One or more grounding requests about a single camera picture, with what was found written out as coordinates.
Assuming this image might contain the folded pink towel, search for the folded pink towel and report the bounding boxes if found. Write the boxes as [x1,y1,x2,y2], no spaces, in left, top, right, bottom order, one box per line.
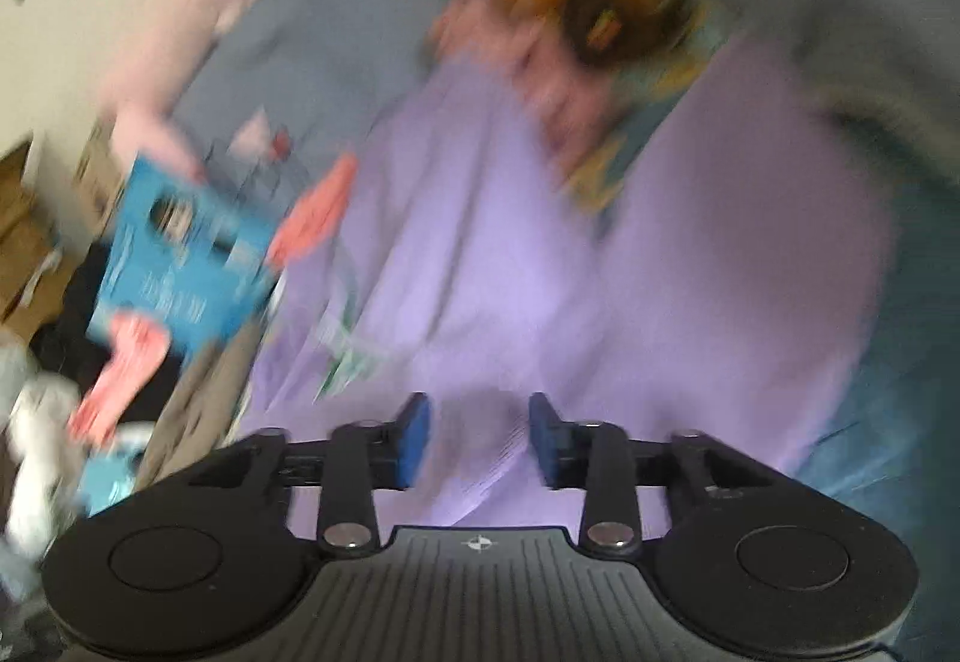
[266,153,359,269]

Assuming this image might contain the pink plush toy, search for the pink plush toy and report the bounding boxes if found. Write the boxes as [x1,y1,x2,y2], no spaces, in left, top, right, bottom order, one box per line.
[101,0,293,183]

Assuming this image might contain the purple sweater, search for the purple sweater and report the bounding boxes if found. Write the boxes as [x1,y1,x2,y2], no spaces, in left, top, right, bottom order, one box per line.
[232,43,897,535]

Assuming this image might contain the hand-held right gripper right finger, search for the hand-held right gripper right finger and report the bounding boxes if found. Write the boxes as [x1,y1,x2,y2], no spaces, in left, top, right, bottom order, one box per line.
[527,392,781,554]

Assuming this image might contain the cardboard box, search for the cardboard box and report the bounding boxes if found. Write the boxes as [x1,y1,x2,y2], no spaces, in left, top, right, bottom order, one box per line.
[0,140,72,333]

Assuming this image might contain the grey-blue printed sofa cover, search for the grey-blue printed sofa cover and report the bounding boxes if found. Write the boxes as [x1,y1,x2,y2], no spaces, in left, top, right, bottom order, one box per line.
[172,0,541,198]

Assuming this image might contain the white fluffy cloth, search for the white fluffy cloth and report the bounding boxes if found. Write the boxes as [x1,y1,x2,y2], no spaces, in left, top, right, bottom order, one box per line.
[0,332,87,595]

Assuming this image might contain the taupe pants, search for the taupe pants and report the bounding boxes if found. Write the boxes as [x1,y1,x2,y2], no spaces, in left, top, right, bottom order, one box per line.
[135,324,260,490]

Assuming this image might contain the pink fleece cloth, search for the pink fleece cloth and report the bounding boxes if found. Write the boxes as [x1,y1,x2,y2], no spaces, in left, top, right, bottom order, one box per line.
[67,309,170,445]

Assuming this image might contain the pink fuzzy jacket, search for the pink fuzzy jacket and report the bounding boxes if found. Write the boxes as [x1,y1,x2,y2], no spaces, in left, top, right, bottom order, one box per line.
[427,0,623,190]

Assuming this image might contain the blue cartoon printed pillow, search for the blue cartoon printed pillow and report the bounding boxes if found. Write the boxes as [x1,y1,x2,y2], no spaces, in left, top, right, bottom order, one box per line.
[84,155,282,363]

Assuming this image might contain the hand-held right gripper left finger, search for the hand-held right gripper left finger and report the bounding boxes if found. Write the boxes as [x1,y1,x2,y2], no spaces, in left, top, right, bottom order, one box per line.
[187,392,434,554]

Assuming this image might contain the black jacket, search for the black jacket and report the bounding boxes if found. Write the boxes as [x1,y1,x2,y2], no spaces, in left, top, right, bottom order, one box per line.
[30,242,188,423]

